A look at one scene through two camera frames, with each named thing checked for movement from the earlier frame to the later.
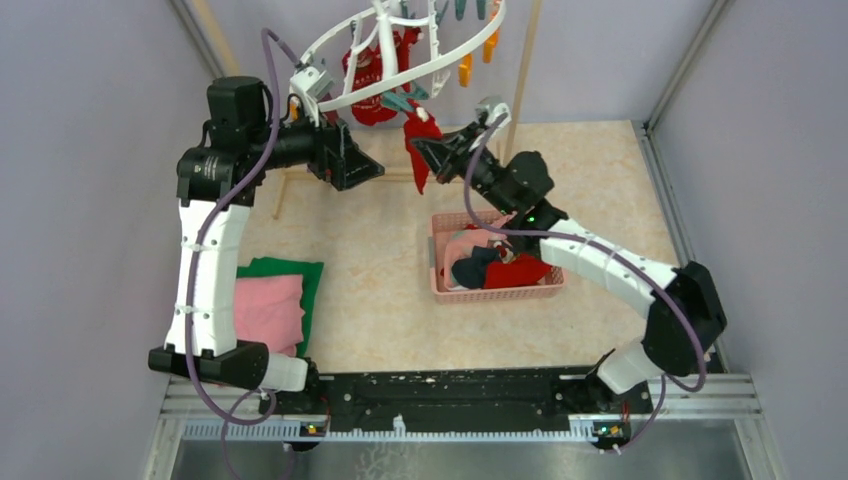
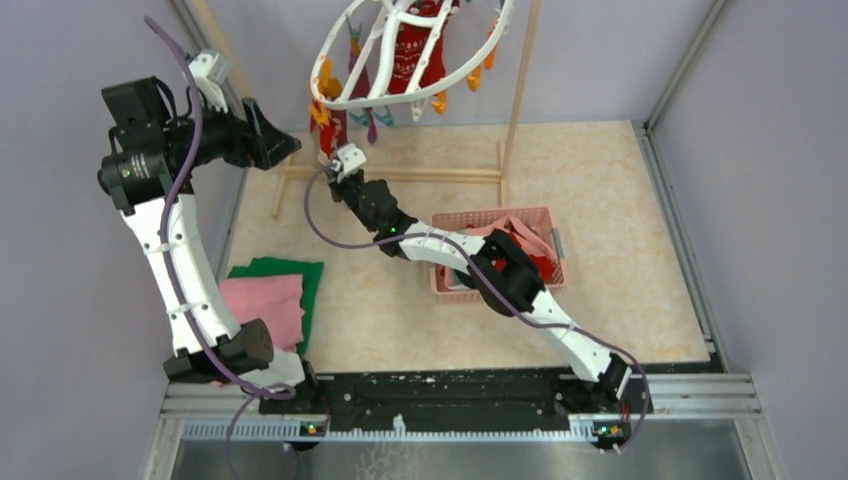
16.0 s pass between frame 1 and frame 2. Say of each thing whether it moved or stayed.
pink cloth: stayed
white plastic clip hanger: moved
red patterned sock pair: moved
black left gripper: moved
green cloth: stayed
